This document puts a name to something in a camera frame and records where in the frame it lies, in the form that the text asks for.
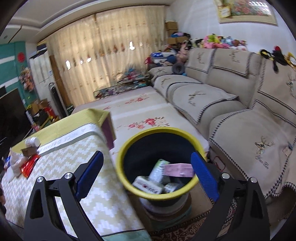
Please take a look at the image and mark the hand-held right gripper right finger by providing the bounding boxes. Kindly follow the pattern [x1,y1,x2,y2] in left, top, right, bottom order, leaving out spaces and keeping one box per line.
[191,151,271,241]

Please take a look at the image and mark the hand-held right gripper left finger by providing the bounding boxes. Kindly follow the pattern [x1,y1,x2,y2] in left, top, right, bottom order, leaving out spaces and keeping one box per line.
[23,150,104,241]

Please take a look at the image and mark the pink milk carton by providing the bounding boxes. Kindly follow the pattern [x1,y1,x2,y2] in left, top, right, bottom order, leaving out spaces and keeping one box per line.
[162,163,194,178]

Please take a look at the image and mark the clear bottle green label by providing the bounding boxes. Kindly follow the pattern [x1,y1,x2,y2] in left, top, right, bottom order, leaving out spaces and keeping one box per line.
[163,183,179,194]

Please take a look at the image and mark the green drink container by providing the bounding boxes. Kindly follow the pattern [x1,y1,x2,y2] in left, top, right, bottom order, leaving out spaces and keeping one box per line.
[148,159,170,182]

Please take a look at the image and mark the yellow rimmed trash bin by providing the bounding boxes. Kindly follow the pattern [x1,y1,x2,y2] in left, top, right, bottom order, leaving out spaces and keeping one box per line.
[116,127,207,208]

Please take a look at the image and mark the white carton black label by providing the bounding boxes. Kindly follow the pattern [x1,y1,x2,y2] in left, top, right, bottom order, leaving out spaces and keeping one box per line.
[132,176,163,194]

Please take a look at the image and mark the red snack wrapper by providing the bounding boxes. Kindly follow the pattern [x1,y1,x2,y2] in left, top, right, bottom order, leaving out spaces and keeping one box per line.
[20,155,41,179]

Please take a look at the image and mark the small white yogurt bottle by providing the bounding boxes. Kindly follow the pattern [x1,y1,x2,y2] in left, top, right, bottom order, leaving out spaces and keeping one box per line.
[25,137,40,147]

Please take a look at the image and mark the clear plastic bag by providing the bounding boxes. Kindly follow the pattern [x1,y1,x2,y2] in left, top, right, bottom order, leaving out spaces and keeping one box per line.
[9,148,26,179]

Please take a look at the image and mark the zigzag patterned tablecloth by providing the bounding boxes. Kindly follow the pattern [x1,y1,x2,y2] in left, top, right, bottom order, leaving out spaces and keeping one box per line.
[0,108,152,241]

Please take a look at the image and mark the round plastic stool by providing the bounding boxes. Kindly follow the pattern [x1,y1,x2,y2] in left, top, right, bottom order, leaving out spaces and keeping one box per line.
[140,193,192,224]

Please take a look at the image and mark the patterned rug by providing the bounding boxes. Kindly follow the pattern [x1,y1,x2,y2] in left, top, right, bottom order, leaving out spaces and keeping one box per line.
[150,197,238,241]

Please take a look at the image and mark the beige covered sofa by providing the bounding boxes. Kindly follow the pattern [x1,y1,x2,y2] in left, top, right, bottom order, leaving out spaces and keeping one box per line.
[148,47,296,223]

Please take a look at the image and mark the floral floor mat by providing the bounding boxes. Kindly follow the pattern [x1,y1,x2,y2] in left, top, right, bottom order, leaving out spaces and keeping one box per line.
[69,87,210,158]

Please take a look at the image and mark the open cardboard box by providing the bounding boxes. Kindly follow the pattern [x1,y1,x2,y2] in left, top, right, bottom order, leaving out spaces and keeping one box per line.
[31,98,50,114]

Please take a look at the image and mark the black tower fan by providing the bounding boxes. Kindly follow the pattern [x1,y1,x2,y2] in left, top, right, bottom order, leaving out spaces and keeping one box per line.
[48,82,61,112]

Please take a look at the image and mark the glass table with books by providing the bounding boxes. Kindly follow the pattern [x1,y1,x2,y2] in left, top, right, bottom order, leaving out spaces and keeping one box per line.
[93,79,148,99]

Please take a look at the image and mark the black flat television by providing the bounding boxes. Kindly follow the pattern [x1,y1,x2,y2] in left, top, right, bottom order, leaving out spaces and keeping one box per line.
[0,87,31,158]

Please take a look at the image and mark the black neck pillow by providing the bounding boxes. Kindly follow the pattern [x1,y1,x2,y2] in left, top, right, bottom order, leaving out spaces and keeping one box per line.
[172,63,185,75]

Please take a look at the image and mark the hanging flower decoration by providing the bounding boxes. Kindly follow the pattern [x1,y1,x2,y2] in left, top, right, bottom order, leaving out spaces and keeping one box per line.
[20,67,35,93]

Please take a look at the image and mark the white standing air conditioner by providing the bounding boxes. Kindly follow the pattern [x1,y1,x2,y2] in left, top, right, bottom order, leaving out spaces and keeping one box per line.
[29,50,55,105]

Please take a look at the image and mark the beige embroidered curtain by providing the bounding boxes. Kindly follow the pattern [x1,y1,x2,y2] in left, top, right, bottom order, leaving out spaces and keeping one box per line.
[46,13,168,108]

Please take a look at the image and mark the blue star patterned bag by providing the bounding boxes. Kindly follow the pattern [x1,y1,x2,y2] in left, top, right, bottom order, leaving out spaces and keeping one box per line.
[150,51,173,64]

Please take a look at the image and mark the pile of plush toys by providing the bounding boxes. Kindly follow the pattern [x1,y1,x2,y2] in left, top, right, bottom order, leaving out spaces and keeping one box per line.
[190,34,248,51]

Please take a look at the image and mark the black yellow plush toy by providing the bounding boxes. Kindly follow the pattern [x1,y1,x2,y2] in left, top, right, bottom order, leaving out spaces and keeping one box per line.
[260,46,296,72]

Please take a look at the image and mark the stack of cardboard boxes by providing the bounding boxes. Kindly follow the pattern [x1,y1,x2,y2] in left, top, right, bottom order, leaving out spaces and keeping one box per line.
[165,21,189,44]

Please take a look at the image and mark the framed floral painting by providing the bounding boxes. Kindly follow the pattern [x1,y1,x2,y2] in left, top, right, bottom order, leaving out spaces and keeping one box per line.
[214,0,278,25]

